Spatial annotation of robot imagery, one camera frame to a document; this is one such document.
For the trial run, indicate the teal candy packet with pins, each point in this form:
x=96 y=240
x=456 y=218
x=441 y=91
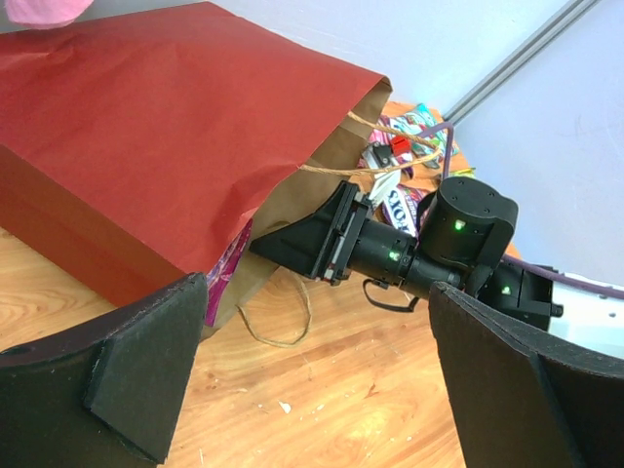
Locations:
x=427 y=123

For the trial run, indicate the red paper bag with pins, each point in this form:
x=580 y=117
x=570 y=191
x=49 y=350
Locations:
x=139 y=148

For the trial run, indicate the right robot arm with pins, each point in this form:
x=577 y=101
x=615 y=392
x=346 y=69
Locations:
x=463 y=231

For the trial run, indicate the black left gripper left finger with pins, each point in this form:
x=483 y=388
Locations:
x=105 y=393

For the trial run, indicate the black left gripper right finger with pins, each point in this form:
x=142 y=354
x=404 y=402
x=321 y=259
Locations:
x=521 y=397

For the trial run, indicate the aluminium frame post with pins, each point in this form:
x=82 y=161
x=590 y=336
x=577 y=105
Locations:
x=539 y=40

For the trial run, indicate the purple candy packet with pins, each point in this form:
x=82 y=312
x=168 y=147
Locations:
x=385 y=132
x=221 y=274
x=399 y=207

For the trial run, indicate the green candy packet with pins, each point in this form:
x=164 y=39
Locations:
x=468 y=172

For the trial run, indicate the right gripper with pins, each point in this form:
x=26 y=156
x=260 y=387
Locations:
x=341 y=236

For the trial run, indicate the pink t-shirt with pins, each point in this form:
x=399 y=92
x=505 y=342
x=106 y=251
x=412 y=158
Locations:
x=45 y=14

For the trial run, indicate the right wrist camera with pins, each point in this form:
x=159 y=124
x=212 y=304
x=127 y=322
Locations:
x=378 y=156

